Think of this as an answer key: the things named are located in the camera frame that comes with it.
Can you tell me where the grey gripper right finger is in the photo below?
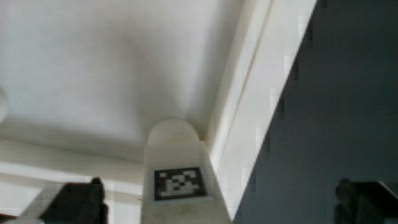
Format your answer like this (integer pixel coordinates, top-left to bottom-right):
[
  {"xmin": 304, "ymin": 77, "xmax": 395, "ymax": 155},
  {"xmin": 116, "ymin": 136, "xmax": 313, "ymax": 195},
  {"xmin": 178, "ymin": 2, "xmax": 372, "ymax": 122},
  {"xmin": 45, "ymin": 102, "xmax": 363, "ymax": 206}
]
[{"xmin": 334, "ymin": 179, "xmax": 398, "ymax": 224}]

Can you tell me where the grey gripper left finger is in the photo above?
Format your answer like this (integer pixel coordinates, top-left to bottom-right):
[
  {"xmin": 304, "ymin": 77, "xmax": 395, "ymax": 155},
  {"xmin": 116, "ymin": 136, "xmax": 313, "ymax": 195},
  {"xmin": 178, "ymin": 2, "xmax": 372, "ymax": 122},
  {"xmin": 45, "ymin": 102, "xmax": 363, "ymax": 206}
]
[{"xmin": 39, "ymin": 177, "xmax": 109, "ymax": 224}]

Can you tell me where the white table leg with tag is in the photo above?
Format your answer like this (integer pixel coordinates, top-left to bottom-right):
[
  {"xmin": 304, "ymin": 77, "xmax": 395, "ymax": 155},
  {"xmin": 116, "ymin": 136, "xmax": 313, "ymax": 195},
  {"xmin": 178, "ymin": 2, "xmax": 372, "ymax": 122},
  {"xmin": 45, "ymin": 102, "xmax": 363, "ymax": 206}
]
[{"xmin": 141, "ymin": 119, "xmax": 233, "ymax": 224}]

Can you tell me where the white square table top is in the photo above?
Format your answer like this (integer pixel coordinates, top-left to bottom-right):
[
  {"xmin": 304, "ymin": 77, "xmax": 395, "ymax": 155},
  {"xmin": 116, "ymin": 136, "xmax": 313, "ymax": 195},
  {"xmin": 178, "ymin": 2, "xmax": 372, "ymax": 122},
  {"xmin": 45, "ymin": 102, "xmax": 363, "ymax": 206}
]
[{"xmin": 0, "ymin": 0, "xmax": 276, "ymax": 224}]

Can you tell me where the white L-shaped obstacle fence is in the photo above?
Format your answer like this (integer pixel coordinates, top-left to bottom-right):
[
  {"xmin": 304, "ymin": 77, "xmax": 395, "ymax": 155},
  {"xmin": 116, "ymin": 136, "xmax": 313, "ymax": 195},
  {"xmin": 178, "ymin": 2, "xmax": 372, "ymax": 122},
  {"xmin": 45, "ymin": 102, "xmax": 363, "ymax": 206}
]
[{"xmin": 206, "ymin": 0, "xmax": 317, "ymax": 212}]

